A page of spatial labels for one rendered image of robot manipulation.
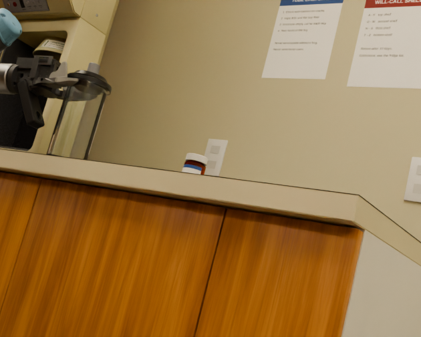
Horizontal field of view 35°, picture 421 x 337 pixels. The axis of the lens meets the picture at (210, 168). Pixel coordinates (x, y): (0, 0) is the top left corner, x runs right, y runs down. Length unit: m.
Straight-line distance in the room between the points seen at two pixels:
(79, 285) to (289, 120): 0.91
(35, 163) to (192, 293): 0.46
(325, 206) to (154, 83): 1.36
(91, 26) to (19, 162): 0.68
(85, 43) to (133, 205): 0.84
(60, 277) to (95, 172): 0.21
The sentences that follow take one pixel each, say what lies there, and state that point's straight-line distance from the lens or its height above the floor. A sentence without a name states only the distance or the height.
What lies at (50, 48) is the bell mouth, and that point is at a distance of 2.00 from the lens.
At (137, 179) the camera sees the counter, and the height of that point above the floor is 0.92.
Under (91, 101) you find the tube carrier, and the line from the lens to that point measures 1.55.
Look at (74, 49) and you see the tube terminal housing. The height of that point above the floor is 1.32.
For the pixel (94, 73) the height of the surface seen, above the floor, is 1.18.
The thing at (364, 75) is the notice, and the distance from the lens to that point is 1.88.
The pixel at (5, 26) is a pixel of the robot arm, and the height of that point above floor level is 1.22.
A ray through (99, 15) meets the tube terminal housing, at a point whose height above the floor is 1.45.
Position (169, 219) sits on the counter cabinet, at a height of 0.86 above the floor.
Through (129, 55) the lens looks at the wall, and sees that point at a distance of 2.38.
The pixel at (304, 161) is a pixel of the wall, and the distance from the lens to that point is 1.85.
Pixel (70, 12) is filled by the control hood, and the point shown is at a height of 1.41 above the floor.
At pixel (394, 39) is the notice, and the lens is 1.90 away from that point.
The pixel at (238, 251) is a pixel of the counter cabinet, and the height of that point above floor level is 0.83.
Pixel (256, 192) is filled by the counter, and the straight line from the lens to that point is 1.03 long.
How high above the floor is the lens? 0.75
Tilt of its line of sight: 11 degrees up
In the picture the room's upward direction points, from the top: 15 degrees clockwise
